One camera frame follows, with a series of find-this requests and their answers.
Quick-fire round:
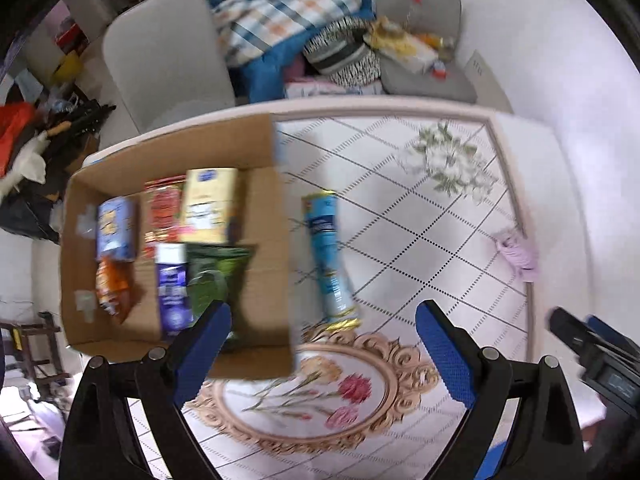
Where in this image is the clear plastic bottle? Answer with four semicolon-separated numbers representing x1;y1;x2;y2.
402;0;426;36

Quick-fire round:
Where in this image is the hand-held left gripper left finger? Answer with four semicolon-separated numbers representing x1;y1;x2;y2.
59;301;233;480

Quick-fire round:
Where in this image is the plaid blanket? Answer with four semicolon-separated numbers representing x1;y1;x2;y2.
207;0;368;68

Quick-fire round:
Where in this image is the white plush goose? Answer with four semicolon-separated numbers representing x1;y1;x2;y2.
0;135;51;196

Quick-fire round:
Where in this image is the cardboard box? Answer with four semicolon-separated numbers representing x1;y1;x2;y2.
60;114;297;380

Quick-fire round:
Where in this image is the long blue tube packet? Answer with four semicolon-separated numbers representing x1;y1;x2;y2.
301;190;361;331

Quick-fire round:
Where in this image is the red plastic bag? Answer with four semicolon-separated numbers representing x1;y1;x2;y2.
0;102;38;178

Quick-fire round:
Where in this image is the orange snack packet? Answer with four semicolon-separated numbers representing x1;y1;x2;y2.
95;257;133;323

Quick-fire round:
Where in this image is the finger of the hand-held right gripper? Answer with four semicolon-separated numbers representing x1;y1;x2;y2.
587;315;640;356
550;307;601;357

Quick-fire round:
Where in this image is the pile of clothes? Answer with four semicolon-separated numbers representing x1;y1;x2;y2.
227;0;376;103

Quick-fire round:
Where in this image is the small purple cloth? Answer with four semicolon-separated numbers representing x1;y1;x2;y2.
492;227;541;283

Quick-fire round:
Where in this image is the yellow bucket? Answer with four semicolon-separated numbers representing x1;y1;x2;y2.
52;50;83;83

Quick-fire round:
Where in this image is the pink cloth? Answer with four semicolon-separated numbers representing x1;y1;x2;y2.
285;57;383;98

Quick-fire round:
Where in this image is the red snack packet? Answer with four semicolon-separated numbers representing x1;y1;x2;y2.
141;176;187;261

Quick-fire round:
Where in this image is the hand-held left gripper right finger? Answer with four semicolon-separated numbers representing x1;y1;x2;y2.
415;300;586;480

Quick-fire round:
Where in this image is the black stroller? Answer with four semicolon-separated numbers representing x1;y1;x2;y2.
0;95;116;246

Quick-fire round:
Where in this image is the green snack packet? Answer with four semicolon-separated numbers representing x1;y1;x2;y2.
185;244;253;353

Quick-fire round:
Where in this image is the light grey dining chair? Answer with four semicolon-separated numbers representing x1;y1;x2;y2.
102;0;236;133

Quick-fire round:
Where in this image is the blue cracker packet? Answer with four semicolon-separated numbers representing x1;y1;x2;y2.
96;196;138;262

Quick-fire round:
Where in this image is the purple and white tissue pack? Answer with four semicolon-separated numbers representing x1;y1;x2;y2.
154;243;195;337

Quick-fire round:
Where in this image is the white and yellow box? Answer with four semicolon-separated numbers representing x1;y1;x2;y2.
370;30;436;73

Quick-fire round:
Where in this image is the dark wooden rack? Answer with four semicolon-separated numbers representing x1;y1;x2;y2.
0;312;71;391

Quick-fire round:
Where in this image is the grey cushioned chair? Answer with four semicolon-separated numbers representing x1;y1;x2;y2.
375;0;476;103

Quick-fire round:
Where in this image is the black and white striped cloth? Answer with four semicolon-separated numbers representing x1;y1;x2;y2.
302;17;383;87

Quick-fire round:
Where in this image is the floral printed tablecloth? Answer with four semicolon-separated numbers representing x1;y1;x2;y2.
180;115;531;480

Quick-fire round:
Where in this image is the yellow tissue pack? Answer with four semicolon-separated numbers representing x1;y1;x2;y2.
178;167;240;245

